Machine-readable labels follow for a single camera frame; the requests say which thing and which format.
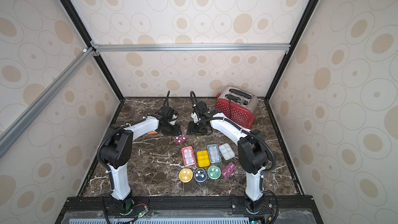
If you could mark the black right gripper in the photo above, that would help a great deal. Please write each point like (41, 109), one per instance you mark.
(197, 126)

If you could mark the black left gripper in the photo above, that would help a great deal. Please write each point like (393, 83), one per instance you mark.
(177, 130)

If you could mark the purple pillbox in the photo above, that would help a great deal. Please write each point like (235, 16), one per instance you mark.
(180, 139)
(228, 170)

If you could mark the white pillbox with amber lid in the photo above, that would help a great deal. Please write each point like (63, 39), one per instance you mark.
(203, 159)

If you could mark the teal rectangular pillbox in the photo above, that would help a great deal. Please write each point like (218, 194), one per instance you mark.
(214, 153)

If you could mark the red pillbox clear lid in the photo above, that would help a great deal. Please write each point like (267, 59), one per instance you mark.
(188, 156)

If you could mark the white pillbox clear lid front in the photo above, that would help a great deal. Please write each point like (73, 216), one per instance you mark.
(226, 151)

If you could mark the green round pillbox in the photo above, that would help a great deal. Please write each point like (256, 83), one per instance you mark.
(214, 172)

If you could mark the dark blue round pillbox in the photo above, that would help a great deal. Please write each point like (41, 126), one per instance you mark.
(200, 175)

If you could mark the yellow round pillbox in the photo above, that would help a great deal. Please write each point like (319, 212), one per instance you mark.
(186, 175)

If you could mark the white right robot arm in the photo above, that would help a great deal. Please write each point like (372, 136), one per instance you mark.
(254, 155)

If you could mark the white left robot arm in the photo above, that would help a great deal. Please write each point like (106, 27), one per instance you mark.
(115, 150)

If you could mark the red and silver toaster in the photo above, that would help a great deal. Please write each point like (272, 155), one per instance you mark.
(238, 105)

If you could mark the aluminium frame crossbar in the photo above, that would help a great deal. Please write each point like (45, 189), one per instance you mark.
(170, 48)

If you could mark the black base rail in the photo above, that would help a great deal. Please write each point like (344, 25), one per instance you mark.
(192, 210)

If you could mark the aluminium frame side bar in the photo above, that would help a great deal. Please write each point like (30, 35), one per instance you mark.
(18, 127)

